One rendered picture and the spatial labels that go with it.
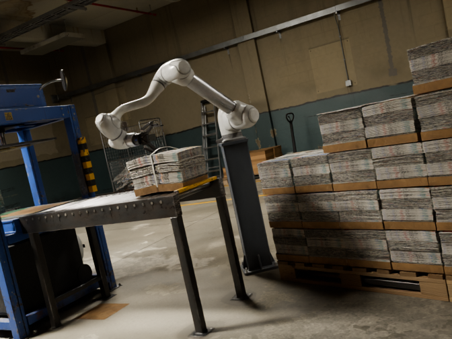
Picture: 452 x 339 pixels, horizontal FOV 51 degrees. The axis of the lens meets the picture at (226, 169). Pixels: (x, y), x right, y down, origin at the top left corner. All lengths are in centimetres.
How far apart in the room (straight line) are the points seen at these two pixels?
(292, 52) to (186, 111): 292
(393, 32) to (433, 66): 711
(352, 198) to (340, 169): 18
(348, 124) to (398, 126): 30
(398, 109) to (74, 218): 203
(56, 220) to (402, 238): 212
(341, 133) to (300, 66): 731
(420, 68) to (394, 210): 75
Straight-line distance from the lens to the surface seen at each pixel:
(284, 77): 1017
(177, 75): 314
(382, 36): 964
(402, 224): 272
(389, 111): 262
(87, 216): 310
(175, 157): 275
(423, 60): 253
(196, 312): 279
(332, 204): 292
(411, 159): 261
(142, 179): 293
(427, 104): 253
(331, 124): 282
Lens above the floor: 108
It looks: 5 degrees down
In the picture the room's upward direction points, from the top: 12 degrees counter-clockwise
